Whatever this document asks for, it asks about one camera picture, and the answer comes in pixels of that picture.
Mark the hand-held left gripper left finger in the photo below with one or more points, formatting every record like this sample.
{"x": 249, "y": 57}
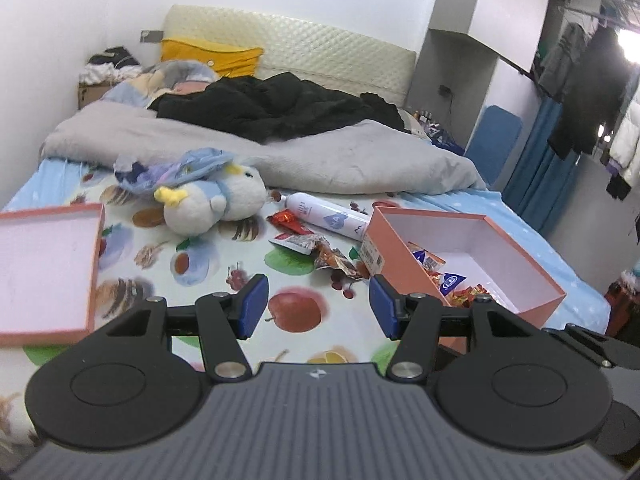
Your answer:
{"x": 254, "y": 305}

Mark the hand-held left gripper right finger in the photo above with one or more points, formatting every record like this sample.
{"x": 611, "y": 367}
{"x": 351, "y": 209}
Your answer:
{"x": 384, "y": 305}

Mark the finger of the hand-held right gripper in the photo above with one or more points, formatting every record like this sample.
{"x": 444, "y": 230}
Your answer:
{"x": 615, "y": 350}

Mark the pink cardboard box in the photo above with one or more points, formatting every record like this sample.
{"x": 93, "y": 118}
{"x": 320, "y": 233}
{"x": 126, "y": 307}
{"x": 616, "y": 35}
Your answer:
{"x": 400, "y": 260}

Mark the pile of mixed snack packets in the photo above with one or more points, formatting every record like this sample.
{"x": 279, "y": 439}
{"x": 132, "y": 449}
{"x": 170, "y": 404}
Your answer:
{"x": 330, "y": 259}

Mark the heap of orange snacks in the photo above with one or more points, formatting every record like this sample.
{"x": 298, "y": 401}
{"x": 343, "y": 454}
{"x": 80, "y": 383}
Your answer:
{"x": 467, "y": 296}

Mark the dark red bag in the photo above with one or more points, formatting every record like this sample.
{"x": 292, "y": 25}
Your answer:
{"x": 625, "y": 305}

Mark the white spray bottle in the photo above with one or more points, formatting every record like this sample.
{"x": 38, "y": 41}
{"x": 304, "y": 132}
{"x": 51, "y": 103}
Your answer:
{"x": 325, "y": 215}

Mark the penguin plush toy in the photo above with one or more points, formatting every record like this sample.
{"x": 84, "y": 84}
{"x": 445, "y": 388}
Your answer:
{"x": 210, "y": 200}

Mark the grey duvet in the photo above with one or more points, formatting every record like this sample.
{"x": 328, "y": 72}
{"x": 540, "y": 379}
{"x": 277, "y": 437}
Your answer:
{"x": 350, "y": 160}

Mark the fruit printed bed sheet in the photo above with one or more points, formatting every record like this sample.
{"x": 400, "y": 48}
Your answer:
{"x": 505, "y": 212}

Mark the blue plastic bag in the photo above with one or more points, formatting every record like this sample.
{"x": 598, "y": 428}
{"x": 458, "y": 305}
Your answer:
{"x": 170, "y": 170}

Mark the colourful bedside clutter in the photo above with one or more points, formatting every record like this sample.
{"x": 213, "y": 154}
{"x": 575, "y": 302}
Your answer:
{"x": 435, "y": 130}

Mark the blue curtain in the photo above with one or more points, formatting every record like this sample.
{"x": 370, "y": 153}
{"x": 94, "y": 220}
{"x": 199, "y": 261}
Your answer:
{"x": 537, "y": 170}

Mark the black clothing heap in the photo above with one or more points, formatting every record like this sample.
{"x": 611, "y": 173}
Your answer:
{"x": 280, "y": 105}

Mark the white puffer jacket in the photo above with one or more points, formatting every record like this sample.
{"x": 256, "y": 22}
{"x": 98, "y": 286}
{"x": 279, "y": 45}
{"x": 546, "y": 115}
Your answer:
{"x": 627, "y": 145}

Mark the pink box lid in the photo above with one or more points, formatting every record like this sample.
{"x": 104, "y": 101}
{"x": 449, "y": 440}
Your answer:
{"x": 45, "y": 270}

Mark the yellow pillow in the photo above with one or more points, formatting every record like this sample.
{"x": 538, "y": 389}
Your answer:
{"x": 210, "y": 57}

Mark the black hanging jacket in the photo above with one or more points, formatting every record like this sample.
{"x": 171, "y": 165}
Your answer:
{"x": 595, "y": 90}

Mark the cream quilted headboard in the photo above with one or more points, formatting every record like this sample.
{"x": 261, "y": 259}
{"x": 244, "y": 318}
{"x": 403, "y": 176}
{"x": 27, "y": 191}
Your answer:
{"x": 325, "y": 47}

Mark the white crumpled cloth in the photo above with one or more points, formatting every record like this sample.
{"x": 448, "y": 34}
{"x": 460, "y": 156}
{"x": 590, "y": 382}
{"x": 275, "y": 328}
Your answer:
{"x": 102, "y": 74}

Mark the dark folded garment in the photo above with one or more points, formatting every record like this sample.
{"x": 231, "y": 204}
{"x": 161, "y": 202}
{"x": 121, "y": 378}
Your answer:
{"x": 117, "y": 55}

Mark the grey hanging coat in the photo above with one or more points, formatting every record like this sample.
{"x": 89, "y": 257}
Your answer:
{"x": 560, "y": 60}

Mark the white overhead cabinet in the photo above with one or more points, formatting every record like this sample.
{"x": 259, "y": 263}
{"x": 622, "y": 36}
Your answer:
{"x": 500, "y": 0}

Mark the black wall socket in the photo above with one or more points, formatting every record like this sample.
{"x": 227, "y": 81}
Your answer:
{"x": 445, "y": 90}

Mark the grey wall plate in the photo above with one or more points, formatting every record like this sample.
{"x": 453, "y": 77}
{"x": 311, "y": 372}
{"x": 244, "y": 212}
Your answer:
{"x": 151, "y": 35}

